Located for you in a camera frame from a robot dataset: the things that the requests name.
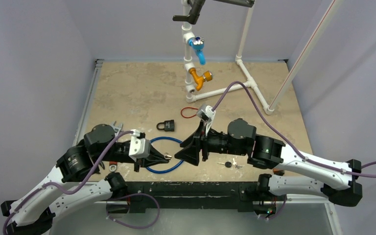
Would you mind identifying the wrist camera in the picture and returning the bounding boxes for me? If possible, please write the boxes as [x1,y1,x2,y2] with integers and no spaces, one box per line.
[196,104,215,136]
[129,129,150,162]

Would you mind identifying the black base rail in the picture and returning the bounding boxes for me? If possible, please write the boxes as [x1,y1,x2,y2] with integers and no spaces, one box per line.
[108,182,286,214]

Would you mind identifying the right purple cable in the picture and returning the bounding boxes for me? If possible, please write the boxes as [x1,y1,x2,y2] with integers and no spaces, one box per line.
[212,81,376,221]

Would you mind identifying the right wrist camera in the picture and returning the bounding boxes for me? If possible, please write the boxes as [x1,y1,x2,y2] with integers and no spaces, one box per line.
[196,104,215,136]

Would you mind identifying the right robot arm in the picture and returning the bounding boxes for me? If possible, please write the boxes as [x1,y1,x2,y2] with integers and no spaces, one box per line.
[175,118,363,207]

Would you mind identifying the red cable seal lock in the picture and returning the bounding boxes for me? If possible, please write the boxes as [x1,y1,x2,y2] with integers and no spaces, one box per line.
[180,107,198,119]

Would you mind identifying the key bunch with black fob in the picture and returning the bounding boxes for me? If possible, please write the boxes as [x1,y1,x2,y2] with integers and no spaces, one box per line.
[217,158,243,169]

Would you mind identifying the orange tool at right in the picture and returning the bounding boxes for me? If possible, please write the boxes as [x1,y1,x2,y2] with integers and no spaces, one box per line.
[272,168,285,176]

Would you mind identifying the blue cable lock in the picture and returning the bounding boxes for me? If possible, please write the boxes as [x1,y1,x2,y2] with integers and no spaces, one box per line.
[146,136,184,174]

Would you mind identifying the red handled adjustable wrench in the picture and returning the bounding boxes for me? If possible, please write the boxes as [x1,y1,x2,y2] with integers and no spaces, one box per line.
[109,121,123,172]

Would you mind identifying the white diagonal pole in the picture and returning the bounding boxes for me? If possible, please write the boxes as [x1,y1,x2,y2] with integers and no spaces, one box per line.
[267,0,343,114]

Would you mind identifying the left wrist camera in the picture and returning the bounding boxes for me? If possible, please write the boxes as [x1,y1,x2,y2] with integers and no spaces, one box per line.
[129,129,150,162]

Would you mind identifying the orange faucet valve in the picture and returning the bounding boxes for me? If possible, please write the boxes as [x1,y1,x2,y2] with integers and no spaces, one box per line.
[188,68,213,91]

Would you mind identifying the black padlock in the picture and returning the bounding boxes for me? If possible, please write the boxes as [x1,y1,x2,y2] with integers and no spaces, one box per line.
[156,119,175,132]

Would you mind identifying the purple cable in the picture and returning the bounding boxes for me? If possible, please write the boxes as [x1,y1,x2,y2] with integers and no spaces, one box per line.
[212,81,376,221]
[2,130,161,235]

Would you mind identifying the small silver key set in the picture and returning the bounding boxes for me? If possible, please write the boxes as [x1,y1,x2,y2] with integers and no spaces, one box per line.
[164,153,173,161]

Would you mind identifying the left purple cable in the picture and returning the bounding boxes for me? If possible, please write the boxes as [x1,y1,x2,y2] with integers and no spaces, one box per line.
[2,130,161,235]

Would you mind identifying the white PVC pipe frame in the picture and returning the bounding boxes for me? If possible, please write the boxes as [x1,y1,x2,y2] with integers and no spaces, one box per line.
[172,0,269,114]

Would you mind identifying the blue faucet valve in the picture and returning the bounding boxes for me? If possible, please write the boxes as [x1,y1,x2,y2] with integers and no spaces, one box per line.
[188,36,206,65]

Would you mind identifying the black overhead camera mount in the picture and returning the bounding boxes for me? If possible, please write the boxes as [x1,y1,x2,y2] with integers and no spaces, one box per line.
[172,0,256,25]

